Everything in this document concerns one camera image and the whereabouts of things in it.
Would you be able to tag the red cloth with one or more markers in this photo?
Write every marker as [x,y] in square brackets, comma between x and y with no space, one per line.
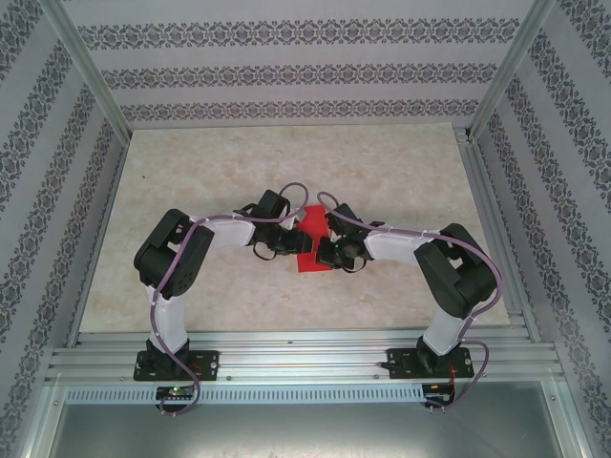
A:
[312,219]

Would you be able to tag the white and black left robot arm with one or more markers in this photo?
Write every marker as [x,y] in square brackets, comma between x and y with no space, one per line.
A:
[167,257]

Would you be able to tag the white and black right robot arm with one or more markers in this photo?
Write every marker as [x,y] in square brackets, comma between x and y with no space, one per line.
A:
[453,276]

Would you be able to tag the aluminium mounting beam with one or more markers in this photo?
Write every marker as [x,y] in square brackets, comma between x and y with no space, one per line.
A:
[305,355]

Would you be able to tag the small circuit board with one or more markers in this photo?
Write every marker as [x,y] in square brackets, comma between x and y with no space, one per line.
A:
[174,392]
[436,389]

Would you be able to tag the grey metal panel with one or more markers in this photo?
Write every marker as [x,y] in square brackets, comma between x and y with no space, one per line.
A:
[305,429]

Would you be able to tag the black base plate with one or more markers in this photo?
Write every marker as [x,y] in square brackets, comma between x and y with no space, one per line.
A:
[205,363]
[400,363]

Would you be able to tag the aluminium table side rail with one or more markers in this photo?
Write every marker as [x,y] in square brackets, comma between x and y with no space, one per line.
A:
[98,238]
[496,238]

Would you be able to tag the aluminium frame post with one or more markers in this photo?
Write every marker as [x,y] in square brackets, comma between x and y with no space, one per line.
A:
[509,71]
[89,71]

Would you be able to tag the aluminium lower frame strut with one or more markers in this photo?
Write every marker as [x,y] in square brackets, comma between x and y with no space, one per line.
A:
[568,420]
[45,420]

